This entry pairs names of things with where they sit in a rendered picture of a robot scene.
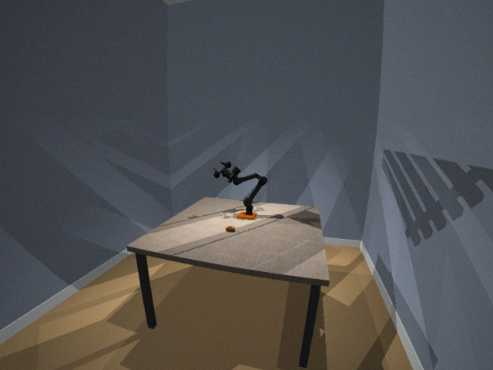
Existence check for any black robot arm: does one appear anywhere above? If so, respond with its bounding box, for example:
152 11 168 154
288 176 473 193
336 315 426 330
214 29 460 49
226 166 267 216

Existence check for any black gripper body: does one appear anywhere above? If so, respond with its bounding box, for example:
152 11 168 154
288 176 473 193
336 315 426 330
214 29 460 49
214 161 231 178

